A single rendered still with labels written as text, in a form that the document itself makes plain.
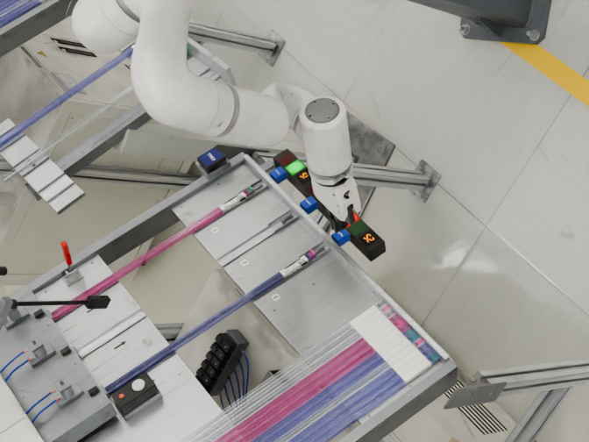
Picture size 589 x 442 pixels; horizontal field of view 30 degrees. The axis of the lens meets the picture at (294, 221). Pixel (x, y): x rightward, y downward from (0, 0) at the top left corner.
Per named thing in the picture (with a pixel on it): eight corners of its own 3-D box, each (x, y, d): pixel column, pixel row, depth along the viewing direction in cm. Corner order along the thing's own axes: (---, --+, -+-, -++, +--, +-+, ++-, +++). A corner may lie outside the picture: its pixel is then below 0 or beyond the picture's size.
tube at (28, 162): (186, 50, 252) (184, 46, 251) (189, 53, 251) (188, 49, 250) (3, 180, 238) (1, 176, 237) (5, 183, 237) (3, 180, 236)
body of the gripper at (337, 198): (363, 172, 203) (367, 210, 212) (329, 141, 209) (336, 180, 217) (330, 193, 201) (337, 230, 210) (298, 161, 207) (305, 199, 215)
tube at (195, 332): (312, 253, 220) (311, 249, 219) (316, 257, 219) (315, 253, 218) (95, 396, 206) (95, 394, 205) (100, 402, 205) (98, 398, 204)
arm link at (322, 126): (296, 153, 205) (321, 183, 200) (287, 103, 195) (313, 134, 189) (334, 132, 207) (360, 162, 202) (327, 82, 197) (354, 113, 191)
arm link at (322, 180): (362, 161, 202) (364, 172, 204) (333, 135, 207) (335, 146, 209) (326, 185, 199) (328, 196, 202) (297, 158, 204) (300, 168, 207)
